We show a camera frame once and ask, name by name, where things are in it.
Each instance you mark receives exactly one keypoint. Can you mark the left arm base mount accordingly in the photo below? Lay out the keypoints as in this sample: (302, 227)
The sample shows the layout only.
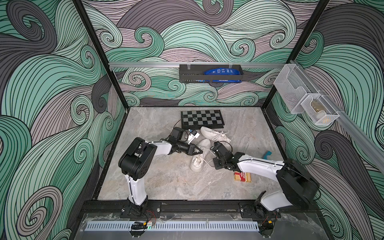
(148, 209)

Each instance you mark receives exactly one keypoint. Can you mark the aluminium rail back wall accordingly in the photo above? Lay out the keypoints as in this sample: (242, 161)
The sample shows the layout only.
(153, 64)

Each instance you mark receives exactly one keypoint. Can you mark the aluminium rail right wall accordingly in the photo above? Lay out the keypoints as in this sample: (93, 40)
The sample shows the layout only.
(372, 151)

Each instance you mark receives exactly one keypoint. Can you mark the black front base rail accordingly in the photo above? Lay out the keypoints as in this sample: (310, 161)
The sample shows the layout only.
(169, 206)

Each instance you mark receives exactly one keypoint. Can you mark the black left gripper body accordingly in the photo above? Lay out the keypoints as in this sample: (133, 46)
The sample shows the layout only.
(182, 147)

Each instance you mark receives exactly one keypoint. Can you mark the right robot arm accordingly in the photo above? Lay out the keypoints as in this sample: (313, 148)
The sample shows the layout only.
(298, 187)

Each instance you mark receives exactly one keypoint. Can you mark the black wall tray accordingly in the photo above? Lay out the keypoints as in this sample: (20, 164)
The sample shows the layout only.
(195, 74)

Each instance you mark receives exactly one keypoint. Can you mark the clear plastic bin small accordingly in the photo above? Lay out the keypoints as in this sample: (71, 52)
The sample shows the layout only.
(319, 110)

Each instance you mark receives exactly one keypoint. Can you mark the black corner frame post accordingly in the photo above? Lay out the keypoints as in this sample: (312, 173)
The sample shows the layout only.
(309, 27)
(95, 41)

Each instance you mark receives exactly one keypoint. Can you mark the blue oval object in tray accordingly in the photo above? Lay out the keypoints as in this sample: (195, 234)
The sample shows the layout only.
(222, 72)

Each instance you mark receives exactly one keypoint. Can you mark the white slotted cable duct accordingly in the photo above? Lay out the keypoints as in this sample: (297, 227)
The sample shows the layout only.
(168, 226)

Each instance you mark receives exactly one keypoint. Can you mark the black grey chessboard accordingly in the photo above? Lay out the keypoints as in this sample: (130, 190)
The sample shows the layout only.
(194, 120)

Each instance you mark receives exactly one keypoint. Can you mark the aluminium rail wall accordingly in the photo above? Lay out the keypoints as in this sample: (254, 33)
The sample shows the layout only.
(372, 151)
(153, 64)

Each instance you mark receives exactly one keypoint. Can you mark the white knit shoe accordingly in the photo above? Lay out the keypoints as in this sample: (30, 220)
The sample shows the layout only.
(214, 135)
(199, 161)

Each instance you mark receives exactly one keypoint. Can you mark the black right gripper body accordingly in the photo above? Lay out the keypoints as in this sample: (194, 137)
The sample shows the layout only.
(219, 163)

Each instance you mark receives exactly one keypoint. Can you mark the black corner frame post right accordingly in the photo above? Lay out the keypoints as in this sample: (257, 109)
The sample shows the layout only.
(309, 27)

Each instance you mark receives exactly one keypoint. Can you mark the teal plastic piece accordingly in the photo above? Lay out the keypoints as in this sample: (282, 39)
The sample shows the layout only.
(266, 155)

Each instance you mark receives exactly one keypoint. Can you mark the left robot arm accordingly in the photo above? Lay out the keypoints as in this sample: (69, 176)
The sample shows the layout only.
(136, 160)

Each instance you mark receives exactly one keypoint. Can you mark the red yellow matchbox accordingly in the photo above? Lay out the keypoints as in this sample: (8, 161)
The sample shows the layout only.
(242, 177)

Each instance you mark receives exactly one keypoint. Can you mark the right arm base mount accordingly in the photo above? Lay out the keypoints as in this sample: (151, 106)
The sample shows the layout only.
(258, 212)

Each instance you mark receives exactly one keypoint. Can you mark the clear plastic bin large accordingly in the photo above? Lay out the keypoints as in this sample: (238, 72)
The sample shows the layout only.
(292, 88)

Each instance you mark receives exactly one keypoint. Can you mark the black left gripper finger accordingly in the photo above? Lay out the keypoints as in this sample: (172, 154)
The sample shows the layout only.
(193, 146)
(194, 152)

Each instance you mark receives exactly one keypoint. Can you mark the black corner frame post left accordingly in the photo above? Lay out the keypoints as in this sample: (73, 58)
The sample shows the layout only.
(95, 41)

